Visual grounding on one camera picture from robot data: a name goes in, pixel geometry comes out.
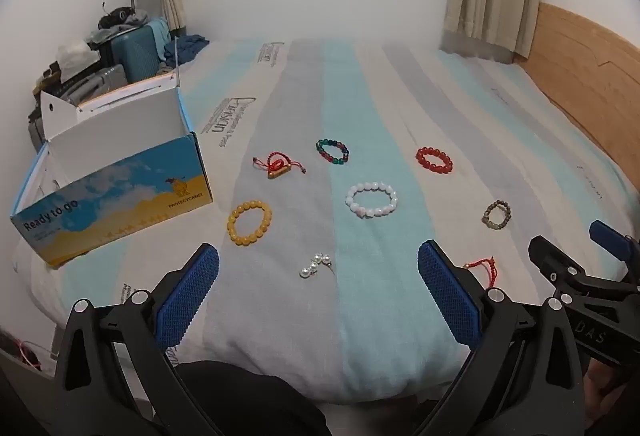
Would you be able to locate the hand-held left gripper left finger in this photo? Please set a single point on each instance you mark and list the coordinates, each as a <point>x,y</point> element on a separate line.
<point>187,296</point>

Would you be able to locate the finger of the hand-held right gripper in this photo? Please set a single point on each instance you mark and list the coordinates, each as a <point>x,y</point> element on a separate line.
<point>560,266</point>
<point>612,238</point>

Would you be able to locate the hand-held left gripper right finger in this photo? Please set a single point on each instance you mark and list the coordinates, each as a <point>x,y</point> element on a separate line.
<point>450,298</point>

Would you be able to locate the blue and yellow cardboard box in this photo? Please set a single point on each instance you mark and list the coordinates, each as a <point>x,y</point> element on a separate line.
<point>125,196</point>

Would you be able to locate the person's right hand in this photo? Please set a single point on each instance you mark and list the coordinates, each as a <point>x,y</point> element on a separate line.
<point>612,388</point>

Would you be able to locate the person's dark pants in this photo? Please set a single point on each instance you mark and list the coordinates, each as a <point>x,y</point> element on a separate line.
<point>250,396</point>

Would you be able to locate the wooden headboard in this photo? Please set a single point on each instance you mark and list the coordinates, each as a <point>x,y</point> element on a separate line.
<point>575,55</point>

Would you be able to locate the grey suitcase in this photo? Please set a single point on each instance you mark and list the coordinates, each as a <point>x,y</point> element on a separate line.
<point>95,81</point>

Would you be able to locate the teal suitcase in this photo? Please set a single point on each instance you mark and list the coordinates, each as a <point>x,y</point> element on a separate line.
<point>135,55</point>

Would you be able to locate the dark blue clothes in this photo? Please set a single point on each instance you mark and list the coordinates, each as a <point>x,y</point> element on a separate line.
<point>186,48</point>

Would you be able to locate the light blue towel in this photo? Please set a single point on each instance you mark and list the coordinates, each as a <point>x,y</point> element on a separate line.
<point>159,35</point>

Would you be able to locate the white plastic bag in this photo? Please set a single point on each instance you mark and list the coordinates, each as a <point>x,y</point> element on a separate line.
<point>75,55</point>

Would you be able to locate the pile of dark grey clothes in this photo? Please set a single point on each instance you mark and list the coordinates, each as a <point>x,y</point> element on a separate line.
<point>120,18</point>

